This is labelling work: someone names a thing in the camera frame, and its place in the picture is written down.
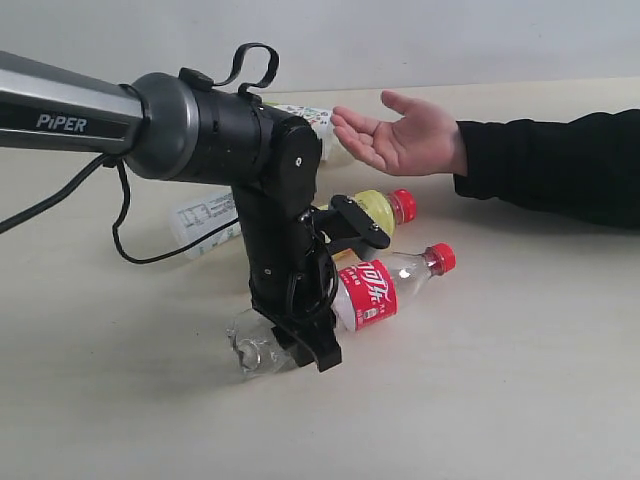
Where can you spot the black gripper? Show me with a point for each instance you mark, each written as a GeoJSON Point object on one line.
{"type": "Point", "coordinates": [292, 279]}

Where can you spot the clear cola bottle red label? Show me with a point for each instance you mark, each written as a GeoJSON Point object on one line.
{"type": "Point", "coordinates": [368, 292]}

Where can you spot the yellow bottle red cap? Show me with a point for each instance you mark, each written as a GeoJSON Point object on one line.
{"type": "Point", "coordinates": [388, 210]}

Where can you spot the white bottle green label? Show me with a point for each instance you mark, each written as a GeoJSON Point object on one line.
{"type": "Point", "coordinates": [194, 218]}

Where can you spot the clear bottle white printed label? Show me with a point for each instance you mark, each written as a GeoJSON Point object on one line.
{"type": "Point", "coordinates": [333, 154]}

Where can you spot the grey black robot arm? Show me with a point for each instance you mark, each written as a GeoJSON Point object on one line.
{"type": "Point", "coordinates": [188, 128]}

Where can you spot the forearm in black sleeve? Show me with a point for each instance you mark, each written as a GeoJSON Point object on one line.
{"type": "Point", "coordinates": [586, 169]}

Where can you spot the bare open human hand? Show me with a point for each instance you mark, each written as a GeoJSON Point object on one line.
{"type": "Point", "coordinates": [425, 140]}

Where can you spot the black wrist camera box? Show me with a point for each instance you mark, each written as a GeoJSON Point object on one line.
{"type": "Point", "coordinates": [345, 226]}

